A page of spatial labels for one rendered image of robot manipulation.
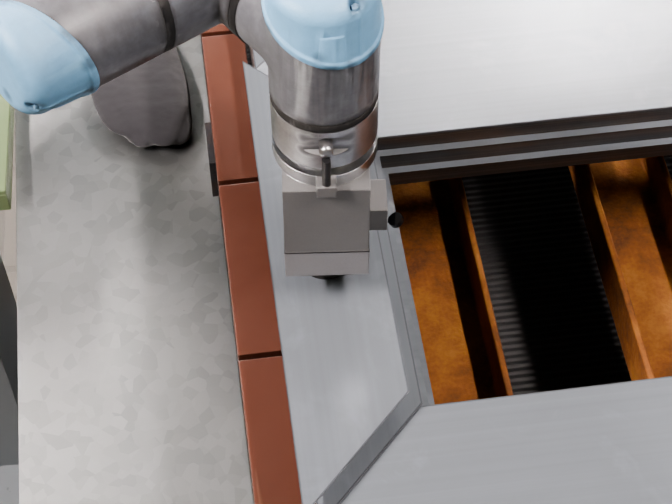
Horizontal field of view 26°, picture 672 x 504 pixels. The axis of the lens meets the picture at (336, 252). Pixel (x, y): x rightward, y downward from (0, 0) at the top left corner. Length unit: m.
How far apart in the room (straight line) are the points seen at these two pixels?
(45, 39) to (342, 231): 0.27
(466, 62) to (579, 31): 0.11
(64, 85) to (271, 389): 0.34
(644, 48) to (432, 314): 0.31
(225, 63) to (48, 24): 0.46
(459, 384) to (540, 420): 0.23
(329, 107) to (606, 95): 0.41
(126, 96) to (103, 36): 0.58
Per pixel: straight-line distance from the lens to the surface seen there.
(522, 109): 1.29
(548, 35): 1.35
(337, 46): 0.92
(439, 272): 1.40
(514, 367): 1.50
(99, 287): 1.40
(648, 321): 1.39
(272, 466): 1.12
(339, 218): 1.04
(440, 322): 1.36
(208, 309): 1.38
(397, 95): 1.29
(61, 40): 0.93
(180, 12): 0.96
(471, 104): 1.28
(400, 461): 1.08
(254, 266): 1.22
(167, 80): 1.52
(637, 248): 1.44
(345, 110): 0.96
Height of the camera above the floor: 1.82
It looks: 54 degrees down
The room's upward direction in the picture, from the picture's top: straight up
